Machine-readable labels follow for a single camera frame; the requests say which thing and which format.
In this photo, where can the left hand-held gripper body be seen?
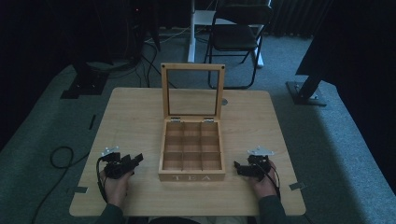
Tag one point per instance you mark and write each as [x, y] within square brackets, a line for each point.
[115, 169]

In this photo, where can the black folding chair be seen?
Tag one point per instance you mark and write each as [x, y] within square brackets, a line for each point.
[233, 37]

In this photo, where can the black tape strip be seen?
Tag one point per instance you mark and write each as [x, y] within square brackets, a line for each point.
[92, 122]

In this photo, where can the person's left hand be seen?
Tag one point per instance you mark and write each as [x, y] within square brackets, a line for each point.
[116, 189]

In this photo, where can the black stand with base plate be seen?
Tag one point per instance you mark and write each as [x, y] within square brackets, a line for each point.
[306, 93]

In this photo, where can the black stand base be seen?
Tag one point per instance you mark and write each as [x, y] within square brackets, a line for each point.
[85, 84]

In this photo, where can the wooden tea box with lid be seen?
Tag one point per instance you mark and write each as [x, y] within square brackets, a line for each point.
[192, 177]

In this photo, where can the person's right hand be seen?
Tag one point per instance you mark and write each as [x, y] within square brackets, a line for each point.
[264, 186]

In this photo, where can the grey tape piece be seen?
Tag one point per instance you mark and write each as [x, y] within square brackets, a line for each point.
[77, 189]
[297, 186]

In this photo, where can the small round grey disc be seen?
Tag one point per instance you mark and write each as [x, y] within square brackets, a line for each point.
[224, 101]

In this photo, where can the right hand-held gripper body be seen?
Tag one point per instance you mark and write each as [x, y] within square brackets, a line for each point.
[258, 166]

